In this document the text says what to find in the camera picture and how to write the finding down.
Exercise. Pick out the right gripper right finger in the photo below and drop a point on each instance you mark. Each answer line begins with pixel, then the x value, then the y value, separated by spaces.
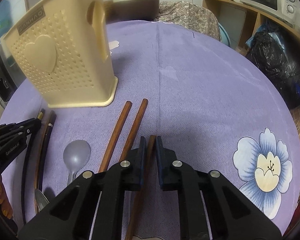
pixel 210 206

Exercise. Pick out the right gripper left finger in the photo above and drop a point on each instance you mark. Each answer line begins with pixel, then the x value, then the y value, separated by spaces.
pixel 90 207

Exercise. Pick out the black chopstick gold band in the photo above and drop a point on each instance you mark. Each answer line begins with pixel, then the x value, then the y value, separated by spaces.
pixel 30 142

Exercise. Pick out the grey plastic spoon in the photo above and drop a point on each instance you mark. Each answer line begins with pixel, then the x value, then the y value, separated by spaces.
pixel 75 156

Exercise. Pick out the metal spoon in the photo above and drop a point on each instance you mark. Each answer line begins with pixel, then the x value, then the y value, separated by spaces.
pixel 41 200

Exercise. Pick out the water dispenser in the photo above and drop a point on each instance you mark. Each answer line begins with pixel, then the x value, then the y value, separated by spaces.
pixel 11 76

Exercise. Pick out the purple floral tablecloth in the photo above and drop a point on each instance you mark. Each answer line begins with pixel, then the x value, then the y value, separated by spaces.
pixel 209 104

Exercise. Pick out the cream perforated utensil holder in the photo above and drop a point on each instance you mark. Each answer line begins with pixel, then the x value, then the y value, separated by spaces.
pixel 62 48

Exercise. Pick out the black plastic bag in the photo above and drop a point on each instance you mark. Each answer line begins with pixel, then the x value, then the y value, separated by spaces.
pixel 278 58

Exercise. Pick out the wooden shelf unit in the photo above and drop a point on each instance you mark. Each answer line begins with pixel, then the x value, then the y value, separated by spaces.
pixel 246 18

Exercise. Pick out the patterned fabric chair cover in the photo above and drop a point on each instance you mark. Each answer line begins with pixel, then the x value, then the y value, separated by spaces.
pixel 190 16

